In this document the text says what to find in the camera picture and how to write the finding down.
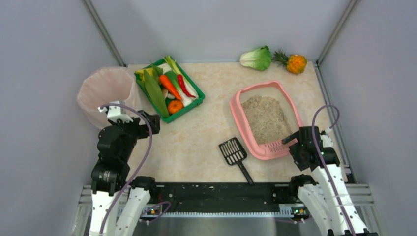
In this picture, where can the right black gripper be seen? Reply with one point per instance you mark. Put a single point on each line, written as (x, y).
(293, 140)

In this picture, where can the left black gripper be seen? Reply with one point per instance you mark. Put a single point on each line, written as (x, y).
(149, 122)

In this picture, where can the pink litter box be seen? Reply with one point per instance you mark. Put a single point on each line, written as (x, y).
(265, 114)

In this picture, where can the pink lined trash bin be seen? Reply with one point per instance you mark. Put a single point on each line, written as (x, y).
(107, 85)

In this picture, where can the black litter scoop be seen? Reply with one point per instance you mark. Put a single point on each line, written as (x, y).
(234, 154)

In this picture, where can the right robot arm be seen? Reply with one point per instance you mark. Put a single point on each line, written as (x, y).
(324, 193)

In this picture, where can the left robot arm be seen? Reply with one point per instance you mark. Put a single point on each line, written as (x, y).
(117, 203)

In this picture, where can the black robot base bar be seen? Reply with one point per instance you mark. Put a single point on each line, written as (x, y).
(227, 197)

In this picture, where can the green vegetable tray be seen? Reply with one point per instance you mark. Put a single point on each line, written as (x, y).
(156, 69)

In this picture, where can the green leafy vegetable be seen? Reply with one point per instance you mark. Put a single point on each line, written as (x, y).
(155, 94)

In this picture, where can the small orange pumpkin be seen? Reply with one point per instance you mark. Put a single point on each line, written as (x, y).
(175, 106)

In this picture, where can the white green leek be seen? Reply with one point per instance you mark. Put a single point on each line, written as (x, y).
(172, 75)

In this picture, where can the orange toy carrot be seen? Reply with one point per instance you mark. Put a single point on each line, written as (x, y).
(168, 85)

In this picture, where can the red chili pepper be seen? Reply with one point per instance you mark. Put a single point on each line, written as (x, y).
(183, 87)

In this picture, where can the toy pineapple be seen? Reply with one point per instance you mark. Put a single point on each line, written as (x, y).
(294, 64)

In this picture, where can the toy bok choy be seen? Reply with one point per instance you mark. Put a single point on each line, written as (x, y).
(259, 59)

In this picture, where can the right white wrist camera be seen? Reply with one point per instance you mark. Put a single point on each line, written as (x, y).
(326, 139)

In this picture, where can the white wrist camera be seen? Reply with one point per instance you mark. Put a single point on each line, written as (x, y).
(326, 139)
(116, 114)

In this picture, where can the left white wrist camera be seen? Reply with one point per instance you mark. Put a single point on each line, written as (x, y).
(116, 114)

